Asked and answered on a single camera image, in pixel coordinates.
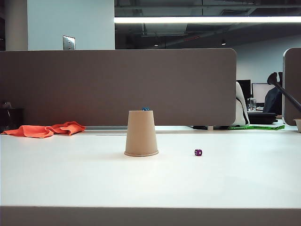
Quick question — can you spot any brown paper cup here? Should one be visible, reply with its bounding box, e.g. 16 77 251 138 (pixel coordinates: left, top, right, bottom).
124 110 159 158

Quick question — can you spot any wide grey desk partition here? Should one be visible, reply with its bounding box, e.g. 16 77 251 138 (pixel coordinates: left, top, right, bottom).
0 48 237 127

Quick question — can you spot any white chair back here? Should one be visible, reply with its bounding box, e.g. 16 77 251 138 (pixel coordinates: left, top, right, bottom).
234 82 250 126

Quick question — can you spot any black computer monitor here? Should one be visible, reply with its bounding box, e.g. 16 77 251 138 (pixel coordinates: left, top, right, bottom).
237 79 252 102

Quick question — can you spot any green tape strip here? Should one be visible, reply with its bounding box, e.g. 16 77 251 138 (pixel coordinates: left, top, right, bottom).
229 124 285 130

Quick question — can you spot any long ceiling light strip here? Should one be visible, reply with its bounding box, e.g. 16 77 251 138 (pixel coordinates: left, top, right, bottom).
114 16 301 24

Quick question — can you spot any computer monitor with white screen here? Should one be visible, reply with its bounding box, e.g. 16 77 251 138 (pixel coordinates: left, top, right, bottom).
252 82 276 104

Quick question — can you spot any black bag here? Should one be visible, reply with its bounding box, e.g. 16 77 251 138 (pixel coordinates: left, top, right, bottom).
247 112 278 124

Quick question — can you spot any orange cloth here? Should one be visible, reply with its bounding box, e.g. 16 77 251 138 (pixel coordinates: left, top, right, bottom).
1 121 87 138

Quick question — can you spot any seated person in dark top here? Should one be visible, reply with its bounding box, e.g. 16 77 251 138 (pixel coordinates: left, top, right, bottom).
262 87 284 119

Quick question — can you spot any black diagonal pole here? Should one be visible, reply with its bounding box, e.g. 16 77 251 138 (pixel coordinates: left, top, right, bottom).
268 72 301 108

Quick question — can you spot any white-edged grey desk partition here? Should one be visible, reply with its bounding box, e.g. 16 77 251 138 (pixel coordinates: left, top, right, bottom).
283 48 301 126

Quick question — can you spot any metal wall plate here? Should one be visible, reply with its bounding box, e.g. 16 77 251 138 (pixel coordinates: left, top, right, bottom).
63 35 76 51

